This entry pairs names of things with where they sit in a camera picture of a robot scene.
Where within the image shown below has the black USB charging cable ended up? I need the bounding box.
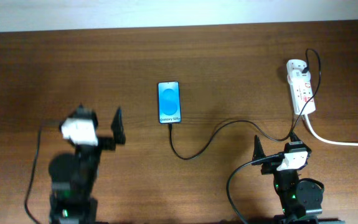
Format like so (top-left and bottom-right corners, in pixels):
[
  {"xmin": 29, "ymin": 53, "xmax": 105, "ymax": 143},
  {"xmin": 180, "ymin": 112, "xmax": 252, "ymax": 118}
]
[{"xmin": 167, "ymin": 48, "xmax": 323, "ymax": 161}]

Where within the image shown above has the blue screen Galaxy smartphone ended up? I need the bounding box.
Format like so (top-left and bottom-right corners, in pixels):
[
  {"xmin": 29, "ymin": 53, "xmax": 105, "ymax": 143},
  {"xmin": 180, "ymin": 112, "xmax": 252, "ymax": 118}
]
[{"xmin": 158, "ymin": 81, "xmax": 181, "ymax": 124}]

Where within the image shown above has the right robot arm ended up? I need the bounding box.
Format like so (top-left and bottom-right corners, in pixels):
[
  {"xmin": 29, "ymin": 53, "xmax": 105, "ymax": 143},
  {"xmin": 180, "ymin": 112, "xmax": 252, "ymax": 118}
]
[{"xmin": 252, "ymin": 133, "xmax": 324, "ymax": 223}]

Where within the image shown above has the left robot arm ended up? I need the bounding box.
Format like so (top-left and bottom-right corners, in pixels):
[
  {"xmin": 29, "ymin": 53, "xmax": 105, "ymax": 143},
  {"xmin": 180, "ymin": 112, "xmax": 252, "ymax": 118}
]
[{"xmin": 49, "ymin": 105, "xmax": 126, "ymax": 223}]

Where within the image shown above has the white power strip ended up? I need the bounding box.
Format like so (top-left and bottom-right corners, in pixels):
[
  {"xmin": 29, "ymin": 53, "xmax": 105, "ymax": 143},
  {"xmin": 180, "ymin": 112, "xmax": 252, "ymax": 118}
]
[{"xmin": 286, "ymin": 59, "xmax": 316, "ymax": 115}]

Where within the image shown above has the right black camera cable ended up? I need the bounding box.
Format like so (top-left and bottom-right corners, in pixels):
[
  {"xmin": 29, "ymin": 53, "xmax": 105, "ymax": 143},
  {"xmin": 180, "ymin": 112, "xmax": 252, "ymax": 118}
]
[{"xmin": 225, "ymin": 152, "xmax": 287, "ymax": 224}]

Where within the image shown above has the black camera cable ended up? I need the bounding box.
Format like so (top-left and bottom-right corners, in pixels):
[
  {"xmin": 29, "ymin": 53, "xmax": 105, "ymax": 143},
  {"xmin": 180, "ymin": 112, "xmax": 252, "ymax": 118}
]
[
  {"xmin": 24, "ymin": 119, "xmax": 61, "ymax": 224},
  {"xmin": 225, "ymin": 152, "xmax": 287, "ymax": 224}
]

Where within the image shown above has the white power strip cord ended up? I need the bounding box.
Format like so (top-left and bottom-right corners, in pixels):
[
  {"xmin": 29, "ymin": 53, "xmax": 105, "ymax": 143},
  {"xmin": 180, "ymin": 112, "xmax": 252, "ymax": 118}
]
[{"xmin": 304, "ymin": 114, "xmax": 358, "ymax": 149}]

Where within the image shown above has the white USB wall charger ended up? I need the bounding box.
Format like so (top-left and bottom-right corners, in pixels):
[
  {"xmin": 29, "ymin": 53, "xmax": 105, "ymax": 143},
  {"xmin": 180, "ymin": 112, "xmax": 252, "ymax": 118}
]
[{"xmin": 287, "ymin": 69, "xmax": 311, "ymax": 85}]

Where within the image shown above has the left black camera cable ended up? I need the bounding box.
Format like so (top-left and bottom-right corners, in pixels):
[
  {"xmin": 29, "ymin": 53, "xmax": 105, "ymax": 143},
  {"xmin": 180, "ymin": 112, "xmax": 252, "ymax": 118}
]
[{"xmin": 24, "ymin": 119, "xmax": 61, "ymax": 224}]

